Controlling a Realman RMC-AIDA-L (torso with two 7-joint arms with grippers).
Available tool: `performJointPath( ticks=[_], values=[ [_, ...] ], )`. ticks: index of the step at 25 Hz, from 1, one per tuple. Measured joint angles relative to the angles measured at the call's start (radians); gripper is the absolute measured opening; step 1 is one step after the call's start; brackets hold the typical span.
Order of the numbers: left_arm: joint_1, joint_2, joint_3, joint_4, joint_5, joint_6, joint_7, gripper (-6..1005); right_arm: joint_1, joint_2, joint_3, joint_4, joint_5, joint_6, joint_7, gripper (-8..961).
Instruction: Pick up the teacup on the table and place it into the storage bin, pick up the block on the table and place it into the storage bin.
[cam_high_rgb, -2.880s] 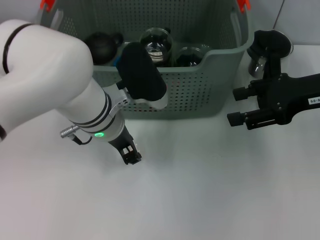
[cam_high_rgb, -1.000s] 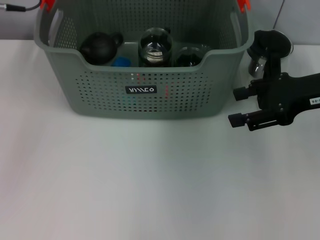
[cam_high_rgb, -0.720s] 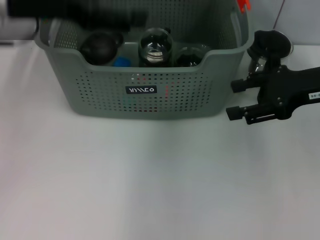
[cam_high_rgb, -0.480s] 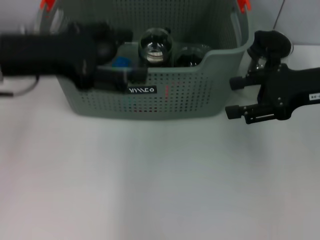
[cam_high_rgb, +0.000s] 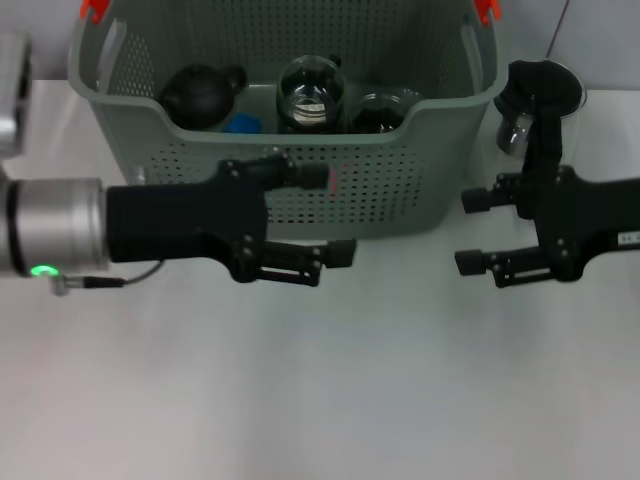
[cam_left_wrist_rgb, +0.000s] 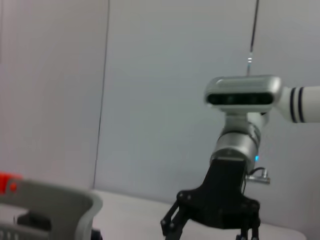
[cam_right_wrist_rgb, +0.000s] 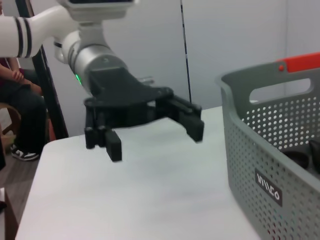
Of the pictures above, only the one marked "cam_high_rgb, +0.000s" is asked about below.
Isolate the grey-green perforated storage bin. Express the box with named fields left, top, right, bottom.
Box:
left=67, top=0, right=507, bottom=240

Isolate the blue square toy brick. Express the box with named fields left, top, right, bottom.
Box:
left=222, top=112, right=263, bottom=135

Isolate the glass teacup black handle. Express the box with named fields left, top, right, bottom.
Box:
left=349, top=92, right=416, bottom=135
left=277, top=99, right=347, bottom=135

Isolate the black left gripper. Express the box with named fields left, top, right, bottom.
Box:
left=106, top=152, right=358, bottom=290

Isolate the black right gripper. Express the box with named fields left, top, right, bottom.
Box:
left=453, top=166, right=640, bottom=290

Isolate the black clay teapot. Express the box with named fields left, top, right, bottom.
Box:
left=159, top=62, right=249, bottom=130

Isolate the round glass jar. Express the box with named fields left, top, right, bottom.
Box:
left=276, top=53, right=347, bottom=119

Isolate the orange bin handle clip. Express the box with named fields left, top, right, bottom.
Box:
left=82, top=0, right=109, bottom=24
left=474, top=0, right=502, bottom=26

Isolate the glass pitcher black lid handle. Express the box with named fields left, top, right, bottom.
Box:
left=492, top=58, right=587, bottom=189

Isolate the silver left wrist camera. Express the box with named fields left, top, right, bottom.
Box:
left=0, top=31, right=33, bottom=162

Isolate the left arm cable with plug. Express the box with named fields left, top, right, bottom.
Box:
left=46, top=259, right=167, bottom=297

